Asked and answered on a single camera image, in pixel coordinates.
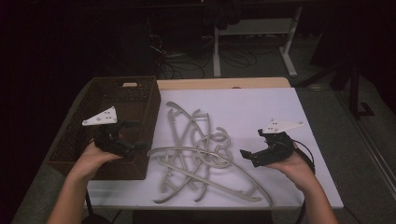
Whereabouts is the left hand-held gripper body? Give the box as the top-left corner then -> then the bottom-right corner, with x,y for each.
81,105 -> 138,158

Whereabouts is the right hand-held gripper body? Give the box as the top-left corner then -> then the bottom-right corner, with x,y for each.
248,118 -> 304,168

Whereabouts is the gray plastic clothes hanger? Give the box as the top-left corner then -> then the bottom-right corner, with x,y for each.
165,101 -> 219,147
186,125 -> 233,203
153,108 -> 213,205
147,145 -> 275,208

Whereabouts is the brown woven basket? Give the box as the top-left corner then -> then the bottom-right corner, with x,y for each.
46,76 -> 162,181

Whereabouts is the person's left hand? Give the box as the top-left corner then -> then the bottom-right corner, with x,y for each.
72,141 -> 124,182

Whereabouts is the person's right hand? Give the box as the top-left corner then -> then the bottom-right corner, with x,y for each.
265,141 -> 316,191

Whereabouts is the black metal stand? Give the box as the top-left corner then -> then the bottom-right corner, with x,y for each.
295,57 -> 376,119

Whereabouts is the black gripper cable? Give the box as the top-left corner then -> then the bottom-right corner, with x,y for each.
84,189 -> 94,217
292,139 -> 317,224

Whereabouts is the bundle of floor cables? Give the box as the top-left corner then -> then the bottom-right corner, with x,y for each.
148,32 -> 260,80

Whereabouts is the white metal desk frame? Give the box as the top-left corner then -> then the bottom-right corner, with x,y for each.
212,6 -> 304,78

